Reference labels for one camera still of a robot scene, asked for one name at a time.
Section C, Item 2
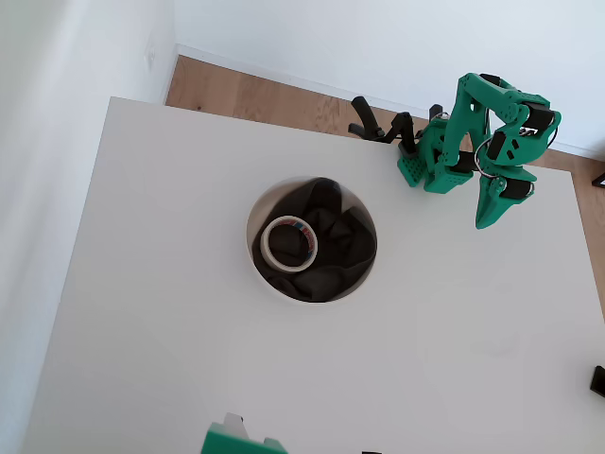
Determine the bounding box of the white masking tape roll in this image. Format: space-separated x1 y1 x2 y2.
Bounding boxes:
261 215 320 272

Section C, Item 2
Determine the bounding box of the black table clamp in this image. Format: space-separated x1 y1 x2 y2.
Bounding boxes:
348 96 418 157
426 103 451 125

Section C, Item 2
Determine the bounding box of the black crumpled cloth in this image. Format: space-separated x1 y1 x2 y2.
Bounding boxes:
252 177 378 303

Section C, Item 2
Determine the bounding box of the white round bowl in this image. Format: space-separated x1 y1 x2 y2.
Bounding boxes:
245 175 379 307

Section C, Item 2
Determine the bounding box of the white plastic piece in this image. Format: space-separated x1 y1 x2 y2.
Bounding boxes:
221 411 250 441

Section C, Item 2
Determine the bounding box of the thin servo wire loop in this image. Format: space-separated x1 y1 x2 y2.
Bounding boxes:
474 137 500 180

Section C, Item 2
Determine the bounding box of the black camera block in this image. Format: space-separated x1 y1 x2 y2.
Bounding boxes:
588 364 605 397

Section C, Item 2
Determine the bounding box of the green printed mount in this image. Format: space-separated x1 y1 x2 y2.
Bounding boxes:
200 422 289 454

